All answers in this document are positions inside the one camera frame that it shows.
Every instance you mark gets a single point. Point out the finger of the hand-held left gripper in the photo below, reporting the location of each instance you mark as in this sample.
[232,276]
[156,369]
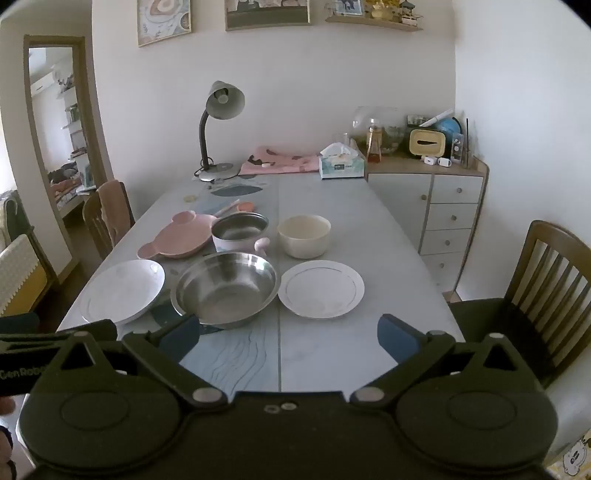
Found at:
[99,330]

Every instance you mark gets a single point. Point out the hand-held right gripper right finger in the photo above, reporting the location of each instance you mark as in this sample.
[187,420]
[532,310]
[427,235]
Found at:
[397,339]

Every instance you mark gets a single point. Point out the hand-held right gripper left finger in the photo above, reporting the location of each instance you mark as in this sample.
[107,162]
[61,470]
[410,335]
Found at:
[184,334]

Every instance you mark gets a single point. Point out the plain white plate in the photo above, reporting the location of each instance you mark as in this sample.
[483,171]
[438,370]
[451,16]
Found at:
[122,290]

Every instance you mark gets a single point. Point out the large stainless steel bowl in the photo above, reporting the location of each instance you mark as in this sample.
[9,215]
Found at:
[226,290]

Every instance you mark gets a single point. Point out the pink bear-shaped plate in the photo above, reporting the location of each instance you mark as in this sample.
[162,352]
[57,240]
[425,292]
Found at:
[180,240]

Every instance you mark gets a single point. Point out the cream ceramic bowl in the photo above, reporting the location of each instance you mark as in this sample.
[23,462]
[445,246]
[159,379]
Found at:
[302,244]

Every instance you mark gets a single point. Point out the person's left hand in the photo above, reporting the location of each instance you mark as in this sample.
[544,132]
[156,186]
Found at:
[4,406]

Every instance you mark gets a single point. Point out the sofa with white cover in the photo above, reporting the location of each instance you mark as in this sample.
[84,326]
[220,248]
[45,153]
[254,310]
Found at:
[21,272]

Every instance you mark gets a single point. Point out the wooden dining chair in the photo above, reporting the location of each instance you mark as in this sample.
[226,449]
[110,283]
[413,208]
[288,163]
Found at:
[92,221]
[549,277]

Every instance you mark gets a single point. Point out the white wooden sideboard with drawers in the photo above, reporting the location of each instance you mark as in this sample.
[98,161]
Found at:
[455,221]

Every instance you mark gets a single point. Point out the pink spoon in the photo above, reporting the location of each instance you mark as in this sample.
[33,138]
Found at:
[227,207]

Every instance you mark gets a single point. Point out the small orange object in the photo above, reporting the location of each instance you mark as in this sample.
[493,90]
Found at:
[247,206]

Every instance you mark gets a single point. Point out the white and teal tissue box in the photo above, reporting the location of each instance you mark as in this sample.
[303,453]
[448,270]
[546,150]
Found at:
[341,168]

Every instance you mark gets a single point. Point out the amber glass bottle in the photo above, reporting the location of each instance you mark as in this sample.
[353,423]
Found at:
[374,148]

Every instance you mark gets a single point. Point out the wooden framed floor mirror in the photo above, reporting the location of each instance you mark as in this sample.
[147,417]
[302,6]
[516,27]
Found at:
[69,138]

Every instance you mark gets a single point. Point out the pink printed cloth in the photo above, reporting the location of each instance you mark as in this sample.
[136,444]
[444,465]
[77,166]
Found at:
[281,161]

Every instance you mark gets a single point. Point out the yellow tissue holder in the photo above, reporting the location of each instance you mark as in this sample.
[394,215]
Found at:
[427,143]

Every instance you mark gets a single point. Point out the clear glass cup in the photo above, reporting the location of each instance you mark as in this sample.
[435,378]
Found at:
[342,138]

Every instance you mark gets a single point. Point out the cartoon printed yellow box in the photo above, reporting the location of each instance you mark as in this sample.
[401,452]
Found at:
[575,457]

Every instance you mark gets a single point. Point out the blue globe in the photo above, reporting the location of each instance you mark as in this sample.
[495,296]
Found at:
[451,127]

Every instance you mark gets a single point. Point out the glass fishbowl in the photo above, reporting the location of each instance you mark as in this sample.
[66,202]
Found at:
[385,119]

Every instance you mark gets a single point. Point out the white rolled paper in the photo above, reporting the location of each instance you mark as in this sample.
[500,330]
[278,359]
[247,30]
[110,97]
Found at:
[436,117]

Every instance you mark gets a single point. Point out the grey gooseneck desk lamp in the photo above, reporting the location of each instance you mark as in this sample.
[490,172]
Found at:
[225,99]

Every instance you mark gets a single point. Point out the framed pastel wall picture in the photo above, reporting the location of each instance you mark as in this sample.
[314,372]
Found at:
[164,21]

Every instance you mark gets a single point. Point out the wooden wall shelf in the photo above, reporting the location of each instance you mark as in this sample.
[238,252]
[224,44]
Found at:
[374,22]

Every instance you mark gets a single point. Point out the framed dark wall picture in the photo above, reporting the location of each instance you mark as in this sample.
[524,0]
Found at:
[268,16]

